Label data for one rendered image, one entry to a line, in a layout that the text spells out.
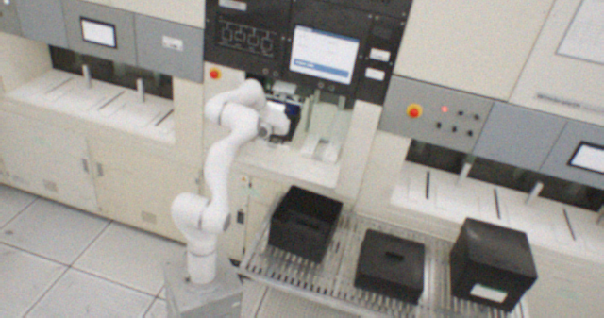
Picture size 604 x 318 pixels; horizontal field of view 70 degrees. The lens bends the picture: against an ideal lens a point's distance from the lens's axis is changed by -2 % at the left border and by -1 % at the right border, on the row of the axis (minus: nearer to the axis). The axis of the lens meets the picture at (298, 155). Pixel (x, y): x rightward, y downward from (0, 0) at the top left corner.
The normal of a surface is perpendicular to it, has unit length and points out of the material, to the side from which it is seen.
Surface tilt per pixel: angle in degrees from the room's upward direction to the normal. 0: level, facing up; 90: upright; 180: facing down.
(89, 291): 0
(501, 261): 0
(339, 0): 90
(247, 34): 90
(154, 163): 90
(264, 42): 90
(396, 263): 0
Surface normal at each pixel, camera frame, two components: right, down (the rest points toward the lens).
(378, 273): 0.14, -0.80
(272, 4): -0.27, 0.53
